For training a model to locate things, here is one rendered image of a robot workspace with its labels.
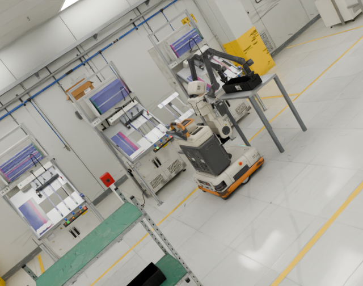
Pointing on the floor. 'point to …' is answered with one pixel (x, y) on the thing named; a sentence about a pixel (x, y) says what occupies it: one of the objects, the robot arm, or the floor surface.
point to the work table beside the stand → (260, 108)
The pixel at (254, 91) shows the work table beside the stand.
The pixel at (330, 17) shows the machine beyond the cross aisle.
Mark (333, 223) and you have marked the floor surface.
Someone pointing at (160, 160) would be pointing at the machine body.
